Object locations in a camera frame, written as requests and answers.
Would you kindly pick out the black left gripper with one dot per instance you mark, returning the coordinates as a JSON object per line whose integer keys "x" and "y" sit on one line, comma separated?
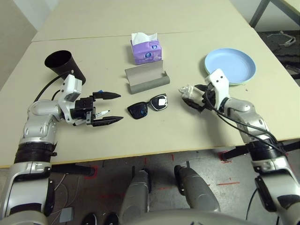
{"x": 83, "y": 109}

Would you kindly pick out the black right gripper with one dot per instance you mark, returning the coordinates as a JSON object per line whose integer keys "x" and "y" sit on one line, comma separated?
{"x": 208, "y": 98}

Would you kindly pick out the black-capped white marker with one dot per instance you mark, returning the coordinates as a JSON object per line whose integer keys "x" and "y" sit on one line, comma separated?
{"x": 103, "y": 113}

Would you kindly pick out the white tissue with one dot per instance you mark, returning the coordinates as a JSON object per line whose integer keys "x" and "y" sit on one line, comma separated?
{"x": 189, "y": 92}

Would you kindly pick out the black sunglasses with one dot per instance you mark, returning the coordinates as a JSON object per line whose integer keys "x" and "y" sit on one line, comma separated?
{"x": 138, "y": 110}

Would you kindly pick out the blue plate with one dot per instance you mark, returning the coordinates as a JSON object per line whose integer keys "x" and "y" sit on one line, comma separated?
{"x": 234, "y": 63}

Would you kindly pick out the grey glasses case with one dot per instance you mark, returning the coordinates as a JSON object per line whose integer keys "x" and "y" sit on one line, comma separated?
{"x": 150, "y": 84}

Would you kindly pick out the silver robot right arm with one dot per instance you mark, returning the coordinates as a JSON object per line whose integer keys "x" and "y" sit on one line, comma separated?
{"x": 243, "y": 110}

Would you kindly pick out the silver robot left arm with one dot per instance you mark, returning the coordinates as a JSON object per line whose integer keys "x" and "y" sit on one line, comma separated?
{"x": 37, "y": 122}

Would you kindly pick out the green plate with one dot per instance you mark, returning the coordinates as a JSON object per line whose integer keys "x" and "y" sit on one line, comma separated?
{"x": 239, "y": 84}

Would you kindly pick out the black plastic cup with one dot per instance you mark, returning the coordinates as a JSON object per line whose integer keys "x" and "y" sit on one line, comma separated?
{"x": 70, "y": 70}

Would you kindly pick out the purple tissue pack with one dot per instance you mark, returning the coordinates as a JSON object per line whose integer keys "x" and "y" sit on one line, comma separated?
{"x": 146, "y": 54}

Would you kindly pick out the black metal table leg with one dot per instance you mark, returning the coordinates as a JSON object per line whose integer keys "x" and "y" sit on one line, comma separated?
{"x": 236, "y": 153}
{"x": 75, "y": 169}

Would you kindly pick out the grey robot left leg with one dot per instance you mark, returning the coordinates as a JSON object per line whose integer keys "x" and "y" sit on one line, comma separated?
{"x": 136, "y": 194}

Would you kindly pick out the grey robot leg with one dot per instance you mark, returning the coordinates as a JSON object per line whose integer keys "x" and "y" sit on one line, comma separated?
{"x": 136, "y": 194}
{"x": 199, "y": 192}

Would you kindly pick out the grey robot right leg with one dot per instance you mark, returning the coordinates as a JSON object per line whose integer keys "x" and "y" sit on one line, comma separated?
{"x": 199, "y": 192}

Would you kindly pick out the black-framed yellow-edged table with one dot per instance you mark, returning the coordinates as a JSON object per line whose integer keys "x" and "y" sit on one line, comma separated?
{"x": 256, "y": 12}

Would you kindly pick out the white plastic floor object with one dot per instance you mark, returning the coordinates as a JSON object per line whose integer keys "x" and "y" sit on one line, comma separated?
{"x": 288, "y": 41}

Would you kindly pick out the black white sneaker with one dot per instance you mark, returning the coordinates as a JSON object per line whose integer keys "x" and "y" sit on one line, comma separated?
{"x": 111, "y": 219}
{"x": 90, "y": 219}

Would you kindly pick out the small grey floor box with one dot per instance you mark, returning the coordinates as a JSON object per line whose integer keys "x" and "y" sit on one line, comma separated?
{"x": 66, "y": 214}

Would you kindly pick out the grey robot torso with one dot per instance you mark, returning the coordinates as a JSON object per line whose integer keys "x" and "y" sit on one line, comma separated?
{"x": 182, "y": 219}

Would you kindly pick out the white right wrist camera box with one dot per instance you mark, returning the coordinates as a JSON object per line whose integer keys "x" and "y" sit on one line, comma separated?
{"x": 218, "y": 82}

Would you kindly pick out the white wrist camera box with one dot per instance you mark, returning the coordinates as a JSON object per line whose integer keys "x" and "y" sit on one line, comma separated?
{"x": 218, "y": 82}
{"x": 70, "y": 86}

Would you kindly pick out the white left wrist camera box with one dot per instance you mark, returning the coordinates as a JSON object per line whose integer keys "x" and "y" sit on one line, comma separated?
{"x": 70, "y": 86}

